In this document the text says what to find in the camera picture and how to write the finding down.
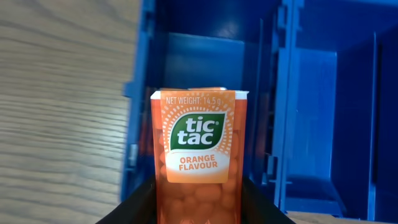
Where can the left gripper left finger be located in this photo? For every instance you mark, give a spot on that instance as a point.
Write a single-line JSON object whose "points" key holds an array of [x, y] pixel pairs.
{"points": [[140, 211]]}

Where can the orange candy box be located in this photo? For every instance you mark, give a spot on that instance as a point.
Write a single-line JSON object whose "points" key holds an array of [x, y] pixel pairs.
{"points": [[199, 199]]}

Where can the blue tray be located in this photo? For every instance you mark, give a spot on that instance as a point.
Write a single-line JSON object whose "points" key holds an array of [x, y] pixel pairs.
{"points": [[311, 93]]}

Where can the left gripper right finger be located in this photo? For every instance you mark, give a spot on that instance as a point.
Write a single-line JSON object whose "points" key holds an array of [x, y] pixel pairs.
{"points": [[258, 211]]}

